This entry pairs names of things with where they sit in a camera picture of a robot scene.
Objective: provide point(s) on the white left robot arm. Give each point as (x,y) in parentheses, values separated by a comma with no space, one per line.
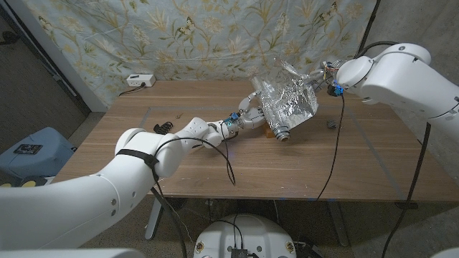
(71,208)

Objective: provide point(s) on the black backdrop frame pole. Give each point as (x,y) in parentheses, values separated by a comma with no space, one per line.
(367,25)

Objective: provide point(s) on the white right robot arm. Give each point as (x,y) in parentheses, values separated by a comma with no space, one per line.
(405,79)

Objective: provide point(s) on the floral printed backdrop cloth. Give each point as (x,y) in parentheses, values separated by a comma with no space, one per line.
(215,36)

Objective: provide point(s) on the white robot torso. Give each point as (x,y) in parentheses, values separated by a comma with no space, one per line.
(247,233)

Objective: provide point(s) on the yellow flat object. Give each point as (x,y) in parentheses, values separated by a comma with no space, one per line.
(28,183)
(5,185)

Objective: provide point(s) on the aluminum foil roll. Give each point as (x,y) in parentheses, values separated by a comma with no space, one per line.
(287,104)

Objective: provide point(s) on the orange wooden block with holes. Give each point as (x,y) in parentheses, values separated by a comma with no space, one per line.
(269,132)

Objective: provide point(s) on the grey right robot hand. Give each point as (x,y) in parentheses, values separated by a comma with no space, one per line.
(322,75)

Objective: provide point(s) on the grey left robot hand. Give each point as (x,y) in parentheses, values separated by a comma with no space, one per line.
(252,118)

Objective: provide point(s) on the grey metal table leg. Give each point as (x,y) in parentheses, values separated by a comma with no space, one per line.
(339,225)
(154,218)

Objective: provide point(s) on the small brass screw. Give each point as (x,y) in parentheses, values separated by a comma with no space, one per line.
(178,115)

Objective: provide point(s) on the white power strip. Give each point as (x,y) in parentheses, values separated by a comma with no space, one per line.
(138,79)

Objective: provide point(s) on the black hub on torso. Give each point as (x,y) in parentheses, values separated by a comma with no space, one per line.
(239,253)

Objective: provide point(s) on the black card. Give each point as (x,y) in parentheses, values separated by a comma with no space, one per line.
(28,149)

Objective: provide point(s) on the grey binder clip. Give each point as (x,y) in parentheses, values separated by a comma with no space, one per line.
(331,124)

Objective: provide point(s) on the white robot shoulder cover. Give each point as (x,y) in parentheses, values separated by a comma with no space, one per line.
(71,253)

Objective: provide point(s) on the black hair claw clip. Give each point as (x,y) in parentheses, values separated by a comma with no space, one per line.
(163,127)

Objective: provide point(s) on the black round knob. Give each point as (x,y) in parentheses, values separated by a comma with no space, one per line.
(9,37)

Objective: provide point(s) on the blue grey storage bin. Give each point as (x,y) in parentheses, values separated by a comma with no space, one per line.
(46,143)

